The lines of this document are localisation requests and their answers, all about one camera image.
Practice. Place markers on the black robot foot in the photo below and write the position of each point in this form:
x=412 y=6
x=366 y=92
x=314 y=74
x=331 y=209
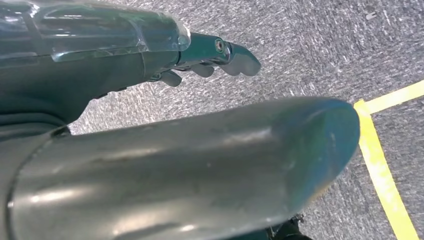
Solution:
x=288 y=230

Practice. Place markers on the yellow floor tape square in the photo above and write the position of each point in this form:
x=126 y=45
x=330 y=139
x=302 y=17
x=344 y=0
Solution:
x=381 y=172

